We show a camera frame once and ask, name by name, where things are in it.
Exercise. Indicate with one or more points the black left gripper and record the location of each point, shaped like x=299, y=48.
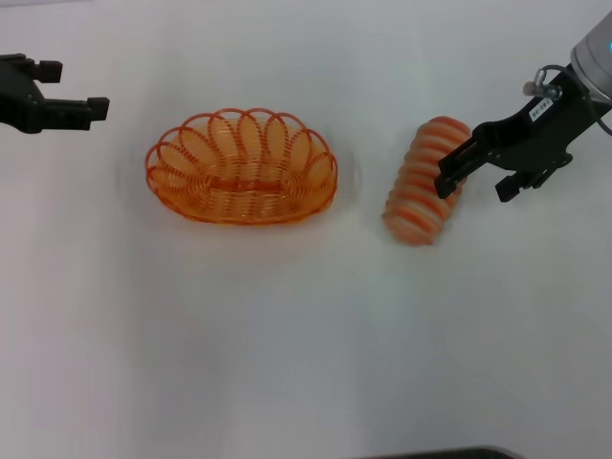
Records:
x=16, y=100

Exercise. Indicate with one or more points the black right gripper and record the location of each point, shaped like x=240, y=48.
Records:
x=531, y=138

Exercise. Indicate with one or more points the orange white striped bread loaf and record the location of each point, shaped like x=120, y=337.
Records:
x=416, y=191

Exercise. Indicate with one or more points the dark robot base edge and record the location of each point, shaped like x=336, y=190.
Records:
x=449, y=453

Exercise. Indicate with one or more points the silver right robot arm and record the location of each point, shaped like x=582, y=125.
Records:
x=595, y=52

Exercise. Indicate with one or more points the silver metal connector plug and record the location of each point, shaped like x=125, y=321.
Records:
x=540, y=81

